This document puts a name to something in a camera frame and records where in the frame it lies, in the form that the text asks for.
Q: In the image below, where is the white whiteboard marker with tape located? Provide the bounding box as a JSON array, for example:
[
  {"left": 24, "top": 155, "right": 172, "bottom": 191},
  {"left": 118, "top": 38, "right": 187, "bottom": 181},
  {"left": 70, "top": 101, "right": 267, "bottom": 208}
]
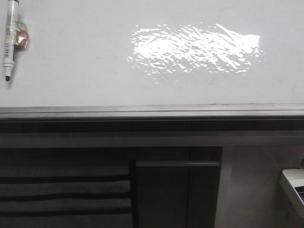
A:
[{"left": 3, "top": 0, "right": 29, "bottom": 82}]

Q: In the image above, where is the white glossy whiteboard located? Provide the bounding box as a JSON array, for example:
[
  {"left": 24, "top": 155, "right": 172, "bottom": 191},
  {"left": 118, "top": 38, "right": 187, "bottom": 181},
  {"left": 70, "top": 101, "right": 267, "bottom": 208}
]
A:
[{"left": 0, "top": 0, "right": 304, "bottom": 107}]

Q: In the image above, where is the dark grey cabinet panel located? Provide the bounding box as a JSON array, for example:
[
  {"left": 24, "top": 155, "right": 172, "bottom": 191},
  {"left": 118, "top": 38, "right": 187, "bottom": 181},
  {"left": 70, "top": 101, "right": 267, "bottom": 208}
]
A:
[{"left": 129, "top": 146, "right": 222, "bottom": 228}]

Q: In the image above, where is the white plastic tray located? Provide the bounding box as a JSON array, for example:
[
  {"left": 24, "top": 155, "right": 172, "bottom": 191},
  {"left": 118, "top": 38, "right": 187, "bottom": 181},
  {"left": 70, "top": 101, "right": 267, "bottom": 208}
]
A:
[{"left": 279, "top": 169, "right": 304, "bottom": 219}]

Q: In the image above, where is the grey whiteboard frame rail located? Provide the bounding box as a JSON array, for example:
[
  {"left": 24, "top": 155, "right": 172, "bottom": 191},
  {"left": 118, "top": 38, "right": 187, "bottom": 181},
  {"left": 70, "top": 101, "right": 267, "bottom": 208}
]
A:
[{"left": 0, "top": 104, "right": 304, "bottom": 133}]

